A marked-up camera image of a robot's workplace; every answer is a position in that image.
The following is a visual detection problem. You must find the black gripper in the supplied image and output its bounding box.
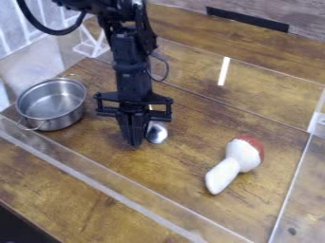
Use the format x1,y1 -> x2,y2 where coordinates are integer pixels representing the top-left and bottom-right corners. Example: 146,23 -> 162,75
93,92 -> 174,146

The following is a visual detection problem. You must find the green handled metal spoon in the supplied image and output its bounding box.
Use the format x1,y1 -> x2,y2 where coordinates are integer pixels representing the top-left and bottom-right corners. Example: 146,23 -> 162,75
145,103 -> 170,145

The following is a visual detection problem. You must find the small steel pot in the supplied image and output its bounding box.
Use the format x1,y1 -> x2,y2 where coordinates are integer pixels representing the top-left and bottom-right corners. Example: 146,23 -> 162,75
15,77 -> 87,131

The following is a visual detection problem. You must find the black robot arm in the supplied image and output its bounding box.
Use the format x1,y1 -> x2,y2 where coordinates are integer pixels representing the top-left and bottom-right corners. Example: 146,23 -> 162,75
53,0 -> 173,147

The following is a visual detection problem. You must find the black cable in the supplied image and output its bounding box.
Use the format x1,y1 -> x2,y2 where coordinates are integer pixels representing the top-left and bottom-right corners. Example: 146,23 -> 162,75
15,0 -> 87,36

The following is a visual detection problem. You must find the red white toy mushroom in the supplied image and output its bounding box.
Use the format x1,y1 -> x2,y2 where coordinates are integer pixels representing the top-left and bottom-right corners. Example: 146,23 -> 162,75
205,136 -> 264,195

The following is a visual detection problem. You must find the clear acrylic triangle stand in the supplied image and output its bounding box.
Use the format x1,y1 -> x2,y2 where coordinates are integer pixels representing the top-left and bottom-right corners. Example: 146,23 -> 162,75
73,25 -> 111,58

